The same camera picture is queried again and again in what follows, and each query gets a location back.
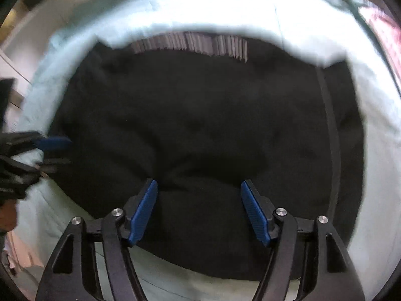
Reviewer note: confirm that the person's left hand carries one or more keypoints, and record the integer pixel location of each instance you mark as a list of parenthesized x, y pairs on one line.
[(8, 215)]

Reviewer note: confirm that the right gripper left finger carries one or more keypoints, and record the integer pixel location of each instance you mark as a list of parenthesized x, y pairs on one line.
[(72, 273)]

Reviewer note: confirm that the black hooded jacket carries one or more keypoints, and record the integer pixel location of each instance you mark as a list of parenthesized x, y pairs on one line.
[(201, 125)]

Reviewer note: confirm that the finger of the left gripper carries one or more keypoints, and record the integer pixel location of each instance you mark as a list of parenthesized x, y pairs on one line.
[(47, 144), (52, 165)]

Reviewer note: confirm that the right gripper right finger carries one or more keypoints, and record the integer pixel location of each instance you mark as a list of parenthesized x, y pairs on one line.
[(327, 270)]

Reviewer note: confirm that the pink quilted pillow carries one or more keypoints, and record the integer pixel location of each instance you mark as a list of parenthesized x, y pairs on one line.
[(386, 30)]

